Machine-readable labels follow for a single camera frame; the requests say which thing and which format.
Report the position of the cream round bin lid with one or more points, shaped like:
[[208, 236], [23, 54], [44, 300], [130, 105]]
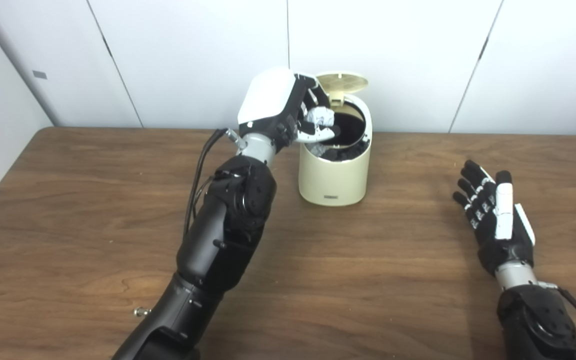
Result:
[[343, 81]]

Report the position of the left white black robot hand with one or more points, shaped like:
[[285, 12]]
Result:
[[268, 100]]

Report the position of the cream-colored bin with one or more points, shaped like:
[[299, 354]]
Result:
[[335, 175]]

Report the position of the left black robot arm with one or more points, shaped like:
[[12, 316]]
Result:
[[218, 240]]

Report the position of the small gray wall label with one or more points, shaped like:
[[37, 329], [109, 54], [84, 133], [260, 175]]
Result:
[[39, 74]]

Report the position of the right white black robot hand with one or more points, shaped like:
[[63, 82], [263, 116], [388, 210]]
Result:
[[503, 240]]

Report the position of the white paper ball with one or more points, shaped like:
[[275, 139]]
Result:
[[322, 117]]

